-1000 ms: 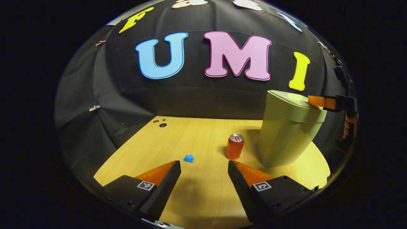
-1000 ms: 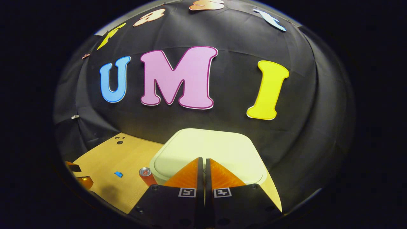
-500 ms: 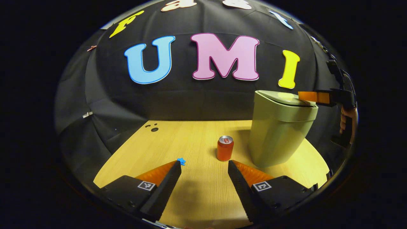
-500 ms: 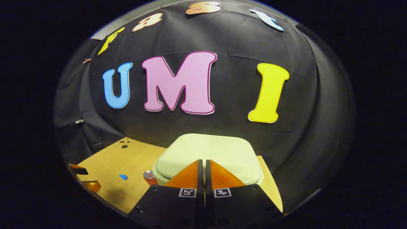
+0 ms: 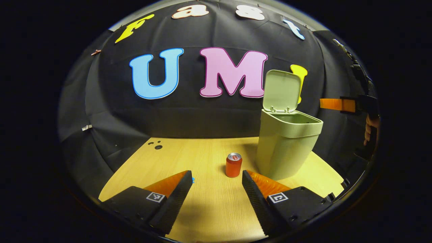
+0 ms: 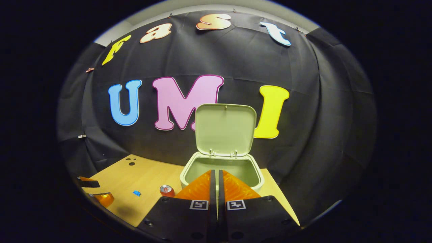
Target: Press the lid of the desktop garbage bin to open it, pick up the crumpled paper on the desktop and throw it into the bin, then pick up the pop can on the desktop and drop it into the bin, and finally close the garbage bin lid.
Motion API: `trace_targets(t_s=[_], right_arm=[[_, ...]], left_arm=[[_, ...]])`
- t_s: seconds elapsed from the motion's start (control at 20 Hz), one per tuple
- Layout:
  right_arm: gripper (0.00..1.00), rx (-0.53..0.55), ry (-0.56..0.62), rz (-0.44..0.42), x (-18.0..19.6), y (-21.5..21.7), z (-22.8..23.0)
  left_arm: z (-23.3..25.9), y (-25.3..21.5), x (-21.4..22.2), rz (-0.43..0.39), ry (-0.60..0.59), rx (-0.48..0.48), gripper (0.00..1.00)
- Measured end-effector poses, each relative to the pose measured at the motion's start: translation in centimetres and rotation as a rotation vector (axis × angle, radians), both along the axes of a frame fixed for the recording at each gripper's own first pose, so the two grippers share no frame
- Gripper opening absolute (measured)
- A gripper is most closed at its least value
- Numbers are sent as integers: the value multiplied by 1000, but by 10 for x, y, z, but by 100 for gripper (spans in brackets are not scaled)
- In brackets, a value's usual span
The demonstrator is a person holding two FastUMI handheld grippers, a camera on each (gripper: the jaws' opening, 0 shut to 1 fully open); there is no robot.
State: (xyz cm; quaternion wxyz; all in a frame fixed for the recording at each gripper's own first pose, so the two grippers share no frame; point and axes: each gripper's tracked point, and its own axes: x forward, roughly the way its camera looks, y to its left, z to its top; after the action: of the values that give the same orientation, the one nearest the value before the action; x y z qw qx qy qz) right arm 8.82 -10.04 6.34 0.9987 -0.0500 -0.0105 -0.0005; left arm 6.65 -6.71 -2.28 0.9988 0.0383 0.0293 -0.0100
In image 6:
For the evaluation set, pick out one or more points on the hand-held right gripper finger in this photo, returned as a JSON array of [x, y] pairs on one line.
[[221, 202], [212, 202]]

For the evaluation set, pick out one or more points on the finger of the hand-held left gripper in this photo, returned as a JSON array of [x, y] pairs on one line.
[[105, 199], [89, 184]]

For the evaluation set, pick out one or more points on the blue paper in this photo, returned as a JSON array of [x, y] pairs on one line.
[[136, 193]]

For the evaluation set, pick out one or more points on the orange pop can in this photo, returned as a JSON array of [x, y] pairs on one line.
[[167, 191]]

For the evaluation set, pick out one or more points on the pale green desktop garbage bin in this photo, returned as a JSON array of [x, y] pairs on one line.
[[224, 128]]

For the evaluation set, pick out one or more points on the copper backdrop clip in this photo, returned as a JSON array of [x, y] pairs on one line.
[[89, 70]]

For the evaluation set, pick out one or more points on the black backdrop cloth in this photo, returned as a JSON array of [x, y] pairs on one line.
[[236, 57]]

